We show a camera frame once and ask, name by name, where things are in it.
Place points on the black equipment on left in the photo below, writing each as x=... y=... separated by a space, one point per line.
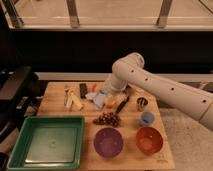
x=16 y=93

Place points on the black handled utensil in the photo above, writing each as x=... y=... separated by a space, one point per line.
x=122 y=104

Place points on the light blue towel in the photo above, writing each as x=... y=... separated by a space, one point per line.
x=98 y=97

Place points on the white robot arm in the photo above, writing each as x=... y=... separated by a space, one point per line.
x=196 y=103

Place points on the beige wooden utensil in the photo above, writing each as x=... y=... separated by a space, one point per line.
x=72 y=99

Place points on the red bowl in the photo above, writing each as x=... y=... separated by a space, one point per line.
x=149 y=140

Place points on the black rectangular block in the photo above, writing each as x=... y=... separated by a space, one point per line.
x=83 y=90

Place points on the orange cylinder block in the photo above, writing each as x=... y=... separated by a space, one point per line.
x=110 y=101

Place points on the bunch of dark grapes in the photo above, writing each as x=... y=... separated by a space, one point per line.
x=108 y=118

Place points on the small blue cup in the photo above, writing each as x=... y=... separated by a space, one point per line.
x=146 y=119

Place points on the dark metal cup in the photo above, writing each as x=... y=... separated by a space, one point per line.
x=141 y=103

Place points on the silver metal utensil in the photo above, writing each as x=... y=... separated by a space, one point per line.
x=66 y=90

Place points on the small orange item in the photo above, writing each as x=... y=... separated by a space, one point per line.
x=92 y=87

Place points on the wooden board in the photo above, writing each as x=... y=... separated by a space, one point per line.
x=130 y=158

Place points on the purple bowl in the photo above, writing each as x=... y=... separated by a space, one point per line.
x=108 y=142

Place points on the green plastic tray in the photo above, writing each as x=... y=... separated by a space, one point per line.
x=48 y=143

